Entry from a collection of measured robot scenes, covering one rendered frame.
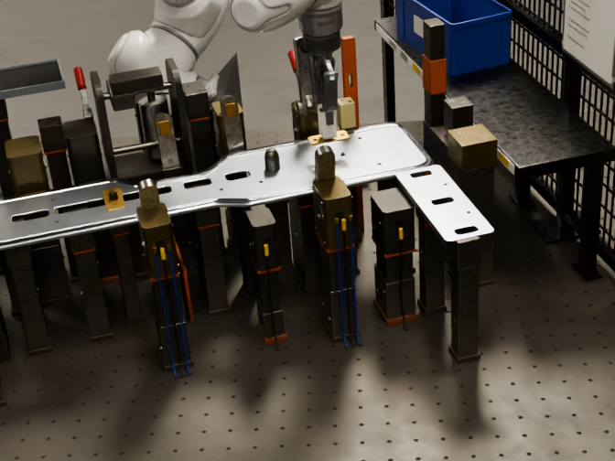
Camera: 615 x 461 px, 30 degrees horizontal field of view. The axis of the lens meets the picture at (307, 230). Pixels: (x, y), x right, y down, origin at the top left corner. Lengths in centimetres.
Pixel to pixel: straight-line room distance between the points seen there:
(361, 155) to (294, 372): 49
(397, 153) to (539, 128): 31
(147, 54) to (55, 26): 330
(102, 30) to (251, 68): 101
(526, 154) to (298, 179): 47
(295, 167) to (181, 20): 76
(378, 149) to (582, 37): 49
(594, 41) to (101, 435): 127
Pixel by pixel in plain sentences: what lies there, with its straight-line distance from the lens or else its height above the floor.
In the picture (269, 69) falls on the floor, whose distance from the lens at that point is 546.
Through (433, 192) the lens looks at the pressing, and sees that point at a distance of 232.
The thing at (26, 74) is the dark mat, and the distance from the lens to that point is 265.
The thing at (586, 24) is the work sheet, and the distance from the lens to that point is 248.
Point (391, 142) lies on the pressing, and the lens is 252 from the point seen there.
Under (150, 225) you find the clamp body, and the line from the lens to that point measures 220.
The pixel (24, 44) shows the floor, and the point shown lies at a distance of 613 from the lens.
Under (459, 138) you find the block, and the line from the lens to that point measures 240.
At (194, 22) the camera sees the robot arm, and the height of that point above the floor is 107.
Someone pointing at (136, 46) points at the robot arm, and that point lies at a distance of 305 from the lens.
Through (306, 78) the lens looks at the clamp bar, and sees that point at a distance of 254.
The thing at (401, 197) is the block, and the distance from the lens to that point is 235.
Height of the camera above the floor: 215
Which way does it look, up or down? 31 degrees down
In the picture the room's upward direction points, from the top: 4 degrees counter-clockwise
